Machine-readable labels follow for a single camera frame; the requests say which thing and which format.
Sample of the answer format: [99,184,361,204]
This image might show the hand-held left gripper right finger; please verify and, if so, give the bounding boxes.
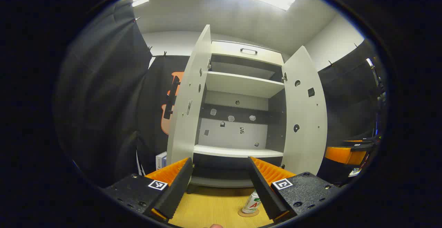
[247,156,342,223]

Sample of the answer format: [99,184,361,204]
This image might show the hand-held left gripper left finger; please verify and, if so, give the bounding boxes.
[100,157,194,223]

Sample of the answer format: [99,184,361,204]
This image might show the white milk bottle green cap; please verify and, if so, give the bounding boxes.
[242,190,262,215]

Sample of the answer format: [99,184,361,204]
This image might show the white cabinet door cat sticker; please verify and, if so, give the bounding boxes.
[280,46,328,177]

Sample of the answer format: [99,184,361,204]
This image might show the small white cardboard box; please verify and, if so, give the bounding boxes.
[155,152,168,170]

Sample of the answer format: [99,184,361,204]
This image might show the white cabinet door phone sticker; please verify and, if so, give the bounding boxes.
[163,24,212,166]

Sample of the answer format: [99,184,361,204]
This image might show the white cabinet with shelves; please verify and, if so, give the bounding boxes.
[192,40,287,189]

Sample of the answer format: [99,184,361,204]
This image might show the white cabinet drawer black handle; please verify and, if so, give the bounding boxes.
[211,41,284,66]

